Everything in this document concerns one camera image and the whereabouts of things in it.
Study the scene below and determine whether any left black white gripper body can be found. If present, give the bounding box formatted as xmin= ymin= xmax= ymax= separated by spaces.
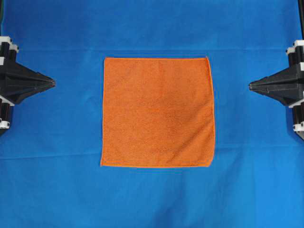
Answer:
xmin=0 ymin=36 xmax=19 ymax=136

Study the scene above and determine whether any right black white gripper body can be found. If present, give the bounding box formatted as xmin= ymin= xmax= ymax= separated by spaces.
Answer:
xmin=286 ymin=39 xmax=304 ymax=140

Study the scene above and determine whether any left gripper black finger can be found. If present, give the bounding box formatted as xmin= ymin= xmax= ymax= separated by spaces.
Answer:
xmin=0 ymin=82 xmax=56 ymax=106
xmin=0 ymin=62 xmax=55 ymax=82

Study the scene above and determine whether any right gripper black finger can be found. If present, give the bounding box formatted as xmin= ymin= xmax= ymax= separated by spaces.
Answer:
xmin=249 ymin=67 xmax=304 ymax=88
xmin=249 ymin=85 xmax=304 ymax=106

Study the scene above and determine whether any orange microfiber towel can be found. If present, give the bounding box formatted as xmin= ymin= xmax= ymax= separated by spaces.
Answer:
xmin=100 ymin=57 xmax=216 ymax=168

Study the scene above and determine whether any blue table cloth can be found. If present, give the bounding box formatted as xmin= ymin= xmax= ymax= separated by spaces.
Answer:
xmin=0 ymin=0 xmax=304 ymax=228

